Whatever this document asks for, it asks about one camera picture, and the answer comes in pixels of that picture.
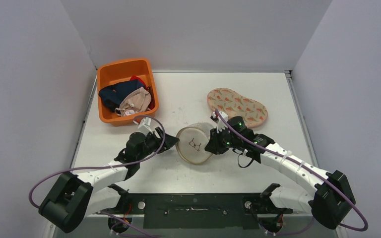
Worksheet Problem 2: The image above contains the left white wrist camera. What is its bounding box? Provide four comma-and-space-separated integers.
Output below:
138, 117, 152, 134

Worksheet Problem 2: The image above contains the navy blue garment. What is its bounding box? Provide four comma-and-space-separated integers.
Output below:
99, 79, 146, 113

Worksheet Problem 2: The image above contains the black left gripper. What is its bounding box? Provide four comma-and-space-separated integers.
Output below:
137, 127, 179, 162

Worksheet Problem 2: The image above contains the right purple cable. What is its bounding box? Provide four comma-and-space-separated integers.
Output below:
214, 109, 369, 232

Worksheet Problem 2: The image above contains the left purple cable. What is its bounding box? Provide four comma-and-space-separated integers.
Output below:
28, 115, 167, 210

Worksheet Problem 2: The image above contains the purple cable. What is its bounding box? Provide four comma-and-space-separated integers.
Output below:
28, 115, 167, 210
214, 109, 369, 232

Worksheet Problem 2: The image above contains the red garment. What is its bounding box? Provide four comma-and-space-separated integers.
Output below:
130, 75, 155, 111

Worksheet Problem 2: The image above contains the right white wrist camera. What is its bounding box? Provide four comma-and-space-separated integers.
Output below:
210, 111, 228, 133

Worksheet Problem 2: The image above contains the carrot print bra case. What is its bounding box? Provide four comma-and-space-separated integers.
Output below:
207, 88, 268, 128

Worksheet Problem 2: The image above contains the orange plastic bin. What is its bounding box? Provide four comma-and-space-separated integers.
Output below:
97, 58, 159, 126

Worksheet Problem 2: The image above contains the white mesh laundry bag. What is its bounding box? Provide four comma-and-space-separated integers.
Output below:
176, 122, 214, 165

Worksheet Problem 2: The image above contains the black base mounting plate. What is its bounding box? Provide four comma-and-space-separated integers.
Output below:
107, 193, 293, 230

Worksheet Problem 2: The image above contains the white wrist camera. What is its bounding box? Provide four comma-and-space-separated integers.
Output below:
210, 111, 228, 133
138, 117, 152, 134

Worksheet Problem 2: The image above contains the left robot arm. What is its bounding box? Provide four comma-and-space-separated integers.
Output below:
38, 127, 179, 233

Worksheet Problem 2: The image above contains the beige bra in bin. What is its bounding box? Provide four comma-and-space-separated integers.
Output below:
115, 87, 152, 117

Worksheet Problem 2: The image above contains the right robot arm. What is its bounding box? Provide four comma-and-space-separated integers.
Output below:
205, 112, 356, 230

